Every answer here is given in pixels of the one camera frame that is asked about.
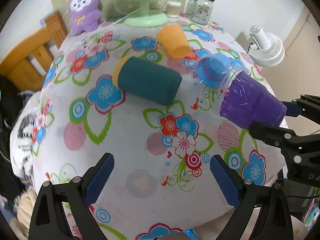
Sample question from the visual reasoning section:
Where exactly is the dark teal cup yellow rim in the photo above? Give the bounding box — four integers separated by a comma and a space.
112, 56, 182, 106

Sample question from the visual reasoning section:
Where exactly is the white floor fan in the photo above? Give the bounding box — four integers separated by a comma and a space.
248, 25, 285, 68

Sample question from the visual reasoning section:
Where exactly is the black clothes pile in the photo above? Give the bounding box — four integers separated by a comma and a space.
1, 76, 25, 202

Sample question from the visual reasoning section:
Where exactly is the glass mason jar mug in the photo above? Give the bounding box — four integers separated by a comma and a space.
185, 0, 215, 25

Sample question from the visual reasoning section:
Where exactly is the orange plastic cup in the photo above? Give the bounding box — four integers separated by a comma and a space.
158, 24, 192, 60

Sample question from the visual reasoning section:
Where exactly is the blue plastic cup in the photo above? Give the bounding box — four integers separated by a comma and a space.
195, 53, 231, 88

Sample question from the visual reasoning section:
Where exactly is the wooden chair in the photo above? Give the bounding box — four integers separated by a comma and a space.
1, 11, 68, 91

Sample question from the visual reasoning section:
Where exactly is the cotton swab container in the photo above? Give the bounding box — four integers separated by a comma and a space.
166, 1, 182, 18

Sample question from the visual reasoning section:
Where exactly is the purple plastic cup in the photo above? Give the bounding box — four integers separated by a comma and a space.
216, 70, 287, 130

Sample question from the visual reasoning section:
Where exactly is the floral tablecloth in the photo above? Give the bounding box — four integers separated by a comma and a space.
29, 16, 285, 239

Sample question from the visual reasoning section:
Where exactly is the purple plush bunny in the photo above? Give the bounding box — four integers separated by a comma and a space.
68, 0, 101, 36

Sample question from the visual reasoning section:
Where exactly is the beige cloth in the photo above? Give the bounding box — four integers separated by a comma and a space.
9, 186, 36, 240

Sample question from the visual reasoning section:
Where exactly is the white fan power cable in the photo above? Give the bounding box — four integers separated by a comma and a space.
82, 3, 148, 42

